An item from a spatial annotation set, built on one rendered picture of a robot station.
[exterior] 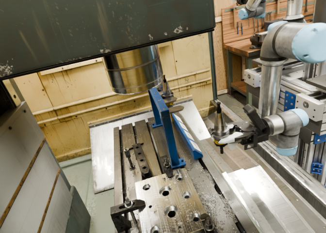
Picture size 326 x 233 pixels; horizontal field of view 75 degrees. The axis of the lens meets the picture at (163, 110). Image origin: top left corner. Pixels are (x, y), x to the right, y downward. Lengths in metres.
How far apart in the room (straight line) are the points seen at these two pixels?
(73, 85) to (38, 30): 1.24
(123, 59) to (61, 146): 1.50
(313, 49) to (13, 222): 0.99
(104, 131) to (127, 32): 1.36
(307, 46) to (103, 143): 1.42
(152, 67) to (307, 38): 0.47
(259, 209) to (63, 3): 1.08
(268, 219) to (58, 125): 1.53
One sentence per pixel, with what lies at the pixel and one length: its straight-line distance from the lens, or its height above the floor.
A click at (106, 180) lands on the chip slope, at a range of 1.58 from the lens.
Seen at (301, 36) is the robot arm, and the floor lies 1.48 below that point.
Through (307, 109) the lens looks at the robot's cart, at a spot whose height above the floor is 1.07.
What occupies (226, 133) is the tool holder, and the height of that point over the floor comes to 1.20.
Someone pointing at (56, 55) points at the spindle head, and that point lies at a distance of 0.51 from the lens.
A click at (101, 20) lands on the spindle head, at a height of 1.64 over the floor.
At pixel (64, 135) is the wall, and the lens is 1.92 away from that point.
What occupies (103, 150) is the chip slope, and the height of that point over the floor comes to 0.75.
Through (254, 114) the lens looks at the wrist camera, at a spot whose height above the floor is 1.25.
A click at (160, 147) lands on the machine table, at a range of 1.28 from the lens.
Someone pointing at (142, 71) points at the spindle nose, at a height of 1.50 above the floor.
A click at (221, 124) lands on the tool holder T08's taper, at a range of 0.77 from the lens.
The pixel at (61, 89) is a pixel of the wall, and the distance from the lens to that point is 1.75.
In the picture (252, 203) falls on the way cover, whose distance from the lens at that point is 1.18.
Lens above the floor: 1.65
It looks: 27 degrees down
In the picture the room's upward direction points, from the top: 12 degrees counter-clockwise
